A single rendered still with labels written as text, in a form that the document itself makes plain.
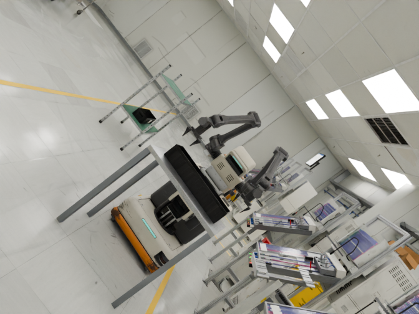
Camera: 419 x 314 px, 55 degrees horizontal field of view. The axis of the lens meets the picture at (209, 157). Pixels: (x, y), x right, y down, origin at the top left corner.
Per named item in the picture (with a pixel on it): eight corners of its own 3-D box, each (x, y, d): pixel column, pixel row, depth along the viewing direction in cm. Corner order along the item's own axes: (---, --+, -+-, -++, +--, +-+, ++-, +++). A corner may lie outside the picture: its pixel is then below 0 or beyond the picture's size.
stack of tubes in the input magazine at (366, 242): (353, 260, 350) (378, 242, 347) (338, 243, 400) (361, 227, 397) (361, 271, 350) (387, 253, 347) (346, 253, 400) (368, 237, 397)
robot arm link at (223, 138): (265, 126, 305) (260, 114, 308) (260, 122, 292) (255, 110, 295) (215, 151, 318) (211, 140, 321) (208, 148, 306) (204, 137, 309)
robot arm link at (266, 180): (285, 157, 296) (274, 148, 296) (290, 153, 292) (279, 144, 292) (266, 192, 265) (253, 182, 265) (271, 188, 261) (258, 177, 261)
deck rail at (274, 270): (258, 271, 353) (259, 264, 353) (258, 270, 355) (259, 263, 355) (340, 285, 349) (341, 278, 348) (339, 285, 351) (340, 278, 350)
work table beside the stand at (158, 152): (88, 212, 307) (169, 149, 299) (139, 290, 296) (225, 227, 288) (55, 217, 263) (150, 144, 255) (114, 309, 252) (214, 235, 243)
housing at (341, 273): (334, 285, 351) (337, 269, 350) (323, 265, 400) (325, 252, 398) (343, 286, 350) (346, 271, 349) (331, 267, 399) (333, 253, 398)
